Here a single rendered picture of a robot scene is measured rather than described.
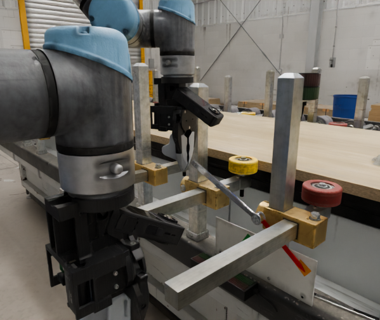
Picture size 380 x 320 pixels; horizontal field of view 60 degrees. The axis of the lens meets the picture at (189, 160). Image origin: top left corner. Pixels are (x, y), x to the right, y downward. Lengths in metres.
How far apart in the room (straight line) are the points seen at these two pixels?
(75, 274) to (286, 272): 0.49
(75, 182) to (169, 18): 0.47
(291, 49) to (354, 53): 1.52
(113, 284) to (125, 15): 0.39
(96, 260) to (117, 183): 0.08
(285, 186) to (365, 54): 7.56
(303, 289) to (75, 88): 0.58
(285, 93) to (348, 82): 7.63
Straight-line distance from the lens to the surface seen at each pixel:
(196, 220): 0.88
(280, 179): 0.67
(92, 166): 0.31
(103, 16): 0.58
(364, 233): 0.88
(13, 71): 0.28
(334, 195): 0.73
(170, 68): 0.70
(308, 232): 0.67
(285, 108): 0.64
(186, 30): 0.71
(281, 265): 0.73
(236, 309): 0.94
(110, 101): 0.30
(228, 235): 0.80
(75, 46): 0.30
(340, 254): 0.93
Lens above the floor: 1.15
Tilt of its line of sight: 15 degrees down
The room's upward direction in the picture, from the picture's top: straight up
